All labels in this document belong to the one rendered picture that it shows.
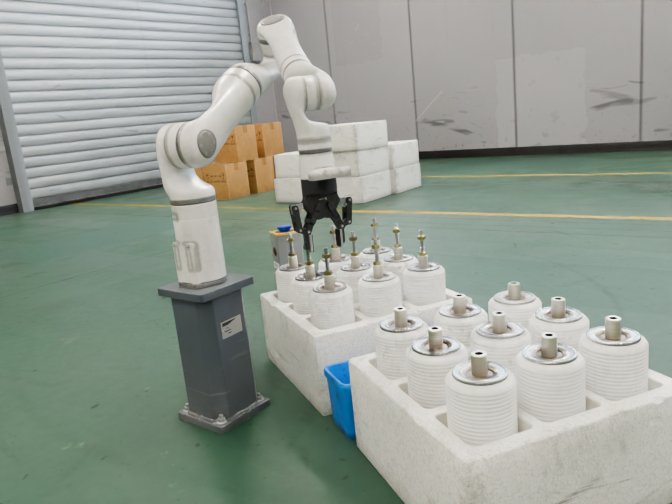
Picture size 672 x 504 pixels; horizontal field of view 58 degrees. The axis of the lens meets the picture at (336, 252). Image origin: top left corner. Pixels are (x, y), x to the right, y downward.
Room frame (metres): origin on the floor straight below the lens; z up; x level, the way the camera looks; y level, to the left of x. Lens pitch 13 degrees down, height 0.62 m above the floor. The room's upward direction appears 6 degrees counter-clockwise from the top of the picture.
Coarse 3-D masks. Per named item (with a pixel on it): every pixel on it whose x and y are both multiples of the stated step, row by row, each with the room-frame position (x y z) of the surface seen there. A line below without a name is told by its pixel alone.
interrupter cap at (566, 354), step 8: (536, 344) 0.84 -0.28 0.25; (560, 344) 0.83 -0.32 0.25; (528, 352) 0.82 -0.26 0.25; (536, 352) 0.82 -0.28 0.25; (560, 352) 0.81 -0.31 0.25; (568, 352) 0.80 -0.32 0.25; (576, 352) 0.80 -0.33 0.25; (528, 360) 0.80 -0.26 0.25; (536, 360) 0.79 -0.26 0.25; (544, 360) 0.79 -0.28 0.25; (552, 360) 0.78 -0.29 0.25; (560, 360) 0.78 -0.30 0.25; (568, 360) 0.78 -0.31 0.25
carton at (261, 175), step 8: (248, 160) 5.39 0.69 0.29; (256, 160) 5.37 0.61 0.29; (264, 160) 5.45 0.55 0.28; (272, 160) 5.53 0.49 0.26; (248, 168) 5.40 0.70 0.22; (256, 168) 5.36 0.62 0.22; (264, 168) 5.44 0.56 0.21; (272, 168) 5.52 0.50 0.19; (248, 176) 5.41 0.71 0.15; (256, 176) 5.35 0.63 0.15; (264, 176) 5.43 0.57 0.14; (272, 176) 5.51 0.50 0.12; (256, 184) 5.36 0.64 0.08; (264, 184) 5.42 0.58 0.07; (272, 184) 5.50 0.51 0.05; (256, 192) 5.36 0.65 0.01
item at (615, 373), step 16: (592, 352) 0.83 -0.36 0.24; (608, 352) 0.81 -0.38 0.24; (624, 352) 0.81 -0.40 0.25; (640, 352) 0.81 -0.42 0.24; (592, 368) 0.83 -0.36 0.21; (608, 368) 0.81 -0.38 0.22; (624, 368) 0.80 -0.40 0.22; (640, 368) 0.81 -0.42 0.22; (592, 384) 0.83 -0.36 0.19; (608, 384) 0.81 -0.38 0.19; (624, 384) 0.80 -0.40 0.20; (640, 384) 0.81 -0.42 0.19
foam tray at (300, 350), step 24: (264, 312) 1.50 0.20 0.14; (288, 312) 1.34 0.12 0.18; (360, 312) 1.29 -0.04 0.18; (408, 312) 1.26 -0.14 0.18; (432, 312) 1.27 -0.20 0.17; (288, 336) 1.33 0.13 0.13; (312, 336) 1.18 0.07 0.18; (336, 336) 1.18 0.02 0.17; (360, 336) 1.20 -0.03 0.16; (288, 360) 1.35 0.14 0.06; (312, 360) 1.19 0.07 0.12; (336, 360) 1.18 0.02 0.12; (312, 384) 1.21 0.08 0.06
